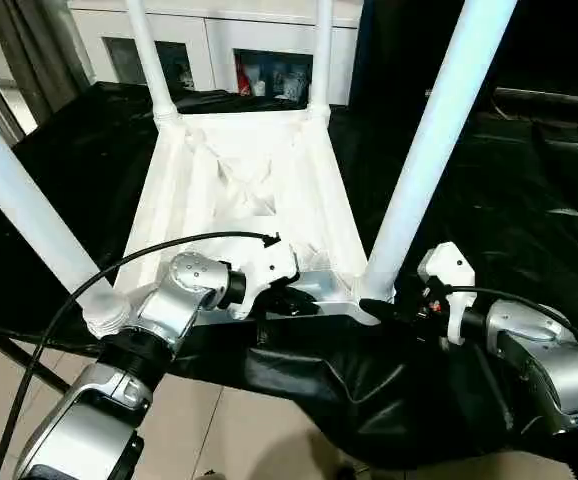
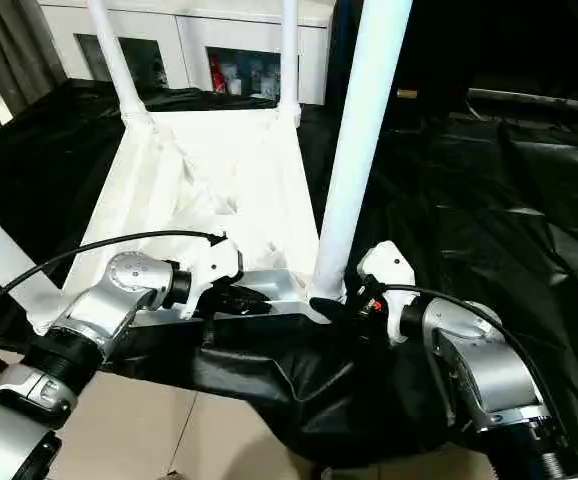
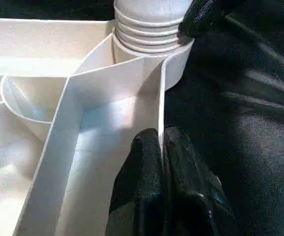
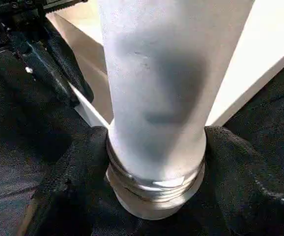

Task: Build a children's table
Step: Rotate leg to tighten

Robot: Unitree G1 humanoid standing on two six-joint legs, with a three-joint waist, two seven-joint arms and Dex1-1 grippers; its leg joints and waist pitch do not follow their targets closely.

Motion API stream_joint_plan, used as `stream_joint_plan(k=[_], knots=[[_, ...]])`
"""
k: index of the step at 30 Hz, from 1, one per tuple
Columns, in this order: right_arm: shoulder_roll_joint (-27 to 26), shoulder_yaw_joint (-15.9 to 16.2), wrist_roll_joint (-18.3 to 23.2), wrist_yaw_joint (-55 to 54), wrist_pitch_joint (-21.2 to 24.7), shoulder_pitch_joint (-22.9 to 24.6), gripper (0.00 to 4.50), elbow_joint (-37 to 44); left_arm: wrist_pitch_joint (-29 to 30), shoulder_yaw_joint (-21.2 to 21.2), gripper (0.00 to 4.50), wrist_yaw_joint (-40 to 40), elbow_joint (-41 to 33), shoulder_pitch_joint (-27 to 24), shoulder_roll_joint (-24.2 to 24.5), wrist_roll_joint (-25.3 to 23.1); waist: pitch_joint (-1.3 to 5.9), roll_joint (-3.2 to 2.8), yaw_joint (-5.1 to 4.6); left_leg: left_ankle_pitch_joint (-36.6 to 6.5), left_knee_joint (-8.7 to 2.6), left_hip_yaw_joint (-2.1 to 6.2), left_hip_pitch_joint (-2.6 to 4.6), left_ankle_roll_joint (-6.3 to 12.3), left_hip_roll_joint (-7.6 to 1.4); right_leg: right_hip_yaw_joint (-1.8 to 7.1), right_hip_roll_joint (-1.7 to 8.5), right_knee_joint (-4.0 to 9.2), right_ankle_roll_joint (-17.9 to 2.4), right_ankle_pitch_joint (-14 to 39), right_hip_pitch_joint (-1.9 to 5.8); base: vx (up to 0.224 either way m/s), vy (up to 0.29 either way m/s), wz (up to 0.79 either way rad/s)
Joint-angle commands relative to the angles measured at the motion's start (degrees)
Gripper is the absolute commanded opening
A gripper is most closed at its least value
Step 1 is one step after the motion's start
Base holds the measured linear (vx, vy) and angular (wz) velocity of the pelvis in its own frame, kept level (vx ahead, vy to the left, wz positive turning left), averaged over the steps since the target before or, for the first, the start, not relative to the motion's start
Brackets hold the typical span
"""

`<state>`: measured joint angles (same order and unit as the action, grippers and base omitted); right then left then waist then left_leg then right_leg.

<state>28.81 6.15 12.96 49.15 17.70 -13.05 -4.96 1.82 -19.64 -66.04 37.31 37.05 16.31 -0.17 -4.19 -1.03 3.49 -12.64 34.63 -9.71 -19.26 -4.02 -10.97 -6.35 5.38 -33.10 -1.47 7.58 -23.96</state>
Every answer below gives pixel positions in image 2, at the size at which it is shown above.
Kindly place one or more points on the white table top frame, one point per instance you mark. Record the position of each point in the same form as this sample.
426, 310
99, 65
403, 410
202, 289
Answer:
219, 190

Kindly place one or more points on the white plastic table leg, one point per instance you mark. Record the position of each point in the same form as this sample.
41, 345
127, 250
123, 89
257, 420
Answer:
364, 130
9, 260
117, 60
289, 60

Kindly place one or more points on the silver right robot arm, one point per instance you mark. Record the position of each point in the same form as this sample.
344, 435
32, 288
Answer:
479, 360

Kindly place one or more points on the black work mat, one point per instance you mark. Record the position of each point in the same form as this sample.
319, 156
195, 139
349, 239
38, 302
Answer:
489, 220

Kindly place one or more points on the small yellow label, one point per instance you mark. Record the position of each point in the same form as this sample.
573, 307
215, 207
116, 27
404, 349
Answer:
407, 93

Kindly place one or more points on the white glass-door cabinet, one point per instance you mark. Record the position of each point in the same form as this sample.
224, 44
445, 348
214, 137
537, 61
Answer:
199, 35

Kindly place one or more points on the grey curtain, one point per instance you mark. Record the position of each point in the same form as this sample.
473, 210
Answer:
14, 50

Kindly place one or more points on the black metal rail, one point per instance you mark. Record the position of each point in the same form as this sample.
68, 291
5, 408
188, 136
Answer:
539, 98

